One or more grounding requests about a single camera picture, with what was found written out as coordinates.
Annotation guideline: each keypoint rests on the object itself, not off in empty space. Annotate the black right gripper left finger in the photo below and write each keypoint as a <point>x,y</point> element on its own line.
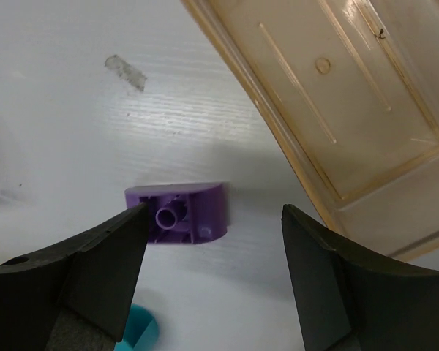
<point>76,294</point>

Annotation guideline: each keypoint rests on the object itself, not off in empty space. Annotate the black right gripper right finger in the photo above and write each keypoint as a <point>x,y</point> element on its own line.
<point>349,297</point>

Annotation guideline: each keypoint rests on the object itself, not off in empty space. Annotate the teal rounded lego brick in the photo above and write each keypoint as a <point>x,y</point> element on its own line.
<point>141,332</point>

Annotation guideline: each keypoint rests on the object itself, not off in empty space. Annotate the purple rounded lego brick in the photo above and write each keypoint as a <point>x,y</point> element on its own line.
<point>183,213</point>

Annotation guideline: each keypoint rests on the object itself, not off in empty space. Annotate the orange translucent plastic container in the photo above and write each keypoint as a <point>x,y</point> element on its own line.
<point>350,91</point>

